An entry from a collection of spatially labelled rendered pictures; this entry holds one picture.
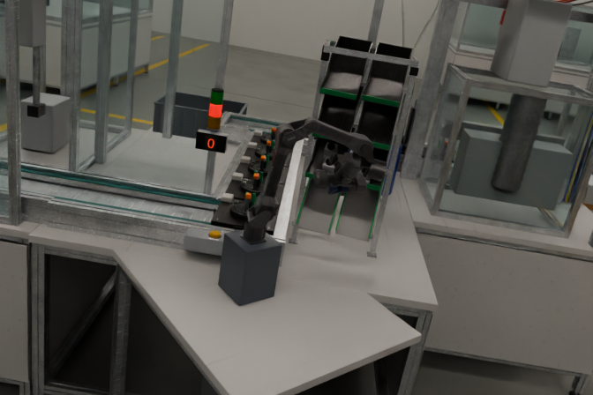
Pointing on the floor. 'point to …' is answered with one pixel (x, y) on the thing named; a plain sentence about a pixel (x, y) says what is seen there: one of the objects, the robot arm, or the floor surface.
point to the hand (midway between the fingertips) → (334, 188)
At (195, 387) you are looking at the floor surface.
